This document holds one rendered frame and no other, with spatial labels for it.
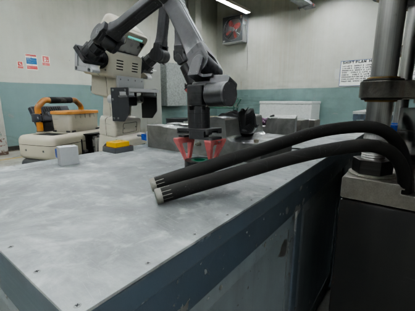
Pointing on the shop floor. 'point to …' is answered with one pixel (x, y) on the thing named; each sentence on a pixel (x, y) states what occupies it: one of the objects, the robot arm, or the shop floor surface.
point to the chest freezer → (290, 108)
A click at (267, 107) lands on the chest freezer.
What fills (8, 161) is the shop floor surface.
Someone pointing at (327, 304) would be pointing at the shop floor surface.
